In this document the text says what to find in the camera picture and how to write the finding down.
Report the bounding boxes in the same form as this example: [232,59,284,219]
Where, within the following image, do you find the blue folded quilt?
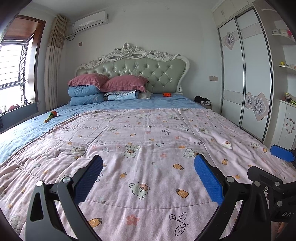
[70,94,105,106]

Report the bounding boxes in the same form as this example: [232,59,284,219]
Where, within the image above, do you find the light blue folded blanket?
[104,90,141,101]

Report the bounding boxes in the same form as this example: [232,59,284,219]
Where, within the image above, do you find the orange green toy rattle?
[44,111,58,123]

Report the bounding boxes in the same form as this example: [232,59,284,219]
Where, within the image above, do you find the beige striped curtain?
[45,14,69,110]

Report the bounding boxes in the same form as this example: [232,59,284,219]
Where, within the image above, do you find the white sliding door wardrobe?
[211,0,274,144]

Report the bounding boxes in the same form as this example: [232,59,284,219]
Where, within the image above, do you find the blue bed sheet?
[0,93,206,165]

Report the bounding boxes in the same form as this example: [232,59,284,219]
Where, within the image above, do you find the stacked blue pillows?
[68,85,104,97]

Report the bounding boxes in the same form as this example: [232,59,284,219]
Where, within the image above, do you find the pink pillow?
[68,74,110,90]
[100,75,148,93]

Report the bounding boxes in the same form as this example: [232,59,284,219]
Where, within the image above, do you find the grey corner shelf unit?
[252,2,296,77]

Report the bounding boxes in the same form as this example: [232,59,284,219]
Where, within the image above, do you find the green tufted bed headboard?
[75,42,190,100]

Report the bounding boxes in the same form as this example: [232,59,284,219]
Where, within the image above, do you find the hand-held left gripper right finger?
[194,153,272,241]

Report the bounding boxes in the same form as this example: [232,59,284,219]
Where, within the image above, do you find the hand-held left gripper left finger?
[25,155,103,241]

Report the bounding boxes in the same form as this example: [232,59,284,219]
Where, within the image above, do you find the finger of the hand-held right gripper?
[270,145,296,163]
[247,165,289,189]

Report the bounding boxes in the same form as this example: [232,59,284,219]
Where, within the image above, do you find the black white clothes pile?
[194,95,211,105]

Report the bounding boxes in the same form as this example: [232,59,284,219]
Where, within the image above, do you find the window with wooden frame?
[0,15,47,116]

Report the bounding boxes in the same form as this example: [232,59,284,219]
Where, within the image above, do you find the white low cabinet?
[269,100,296,151]

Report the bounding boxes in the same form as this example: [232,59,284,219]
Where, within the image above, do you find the white air conditioner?
[71,10,109,34]

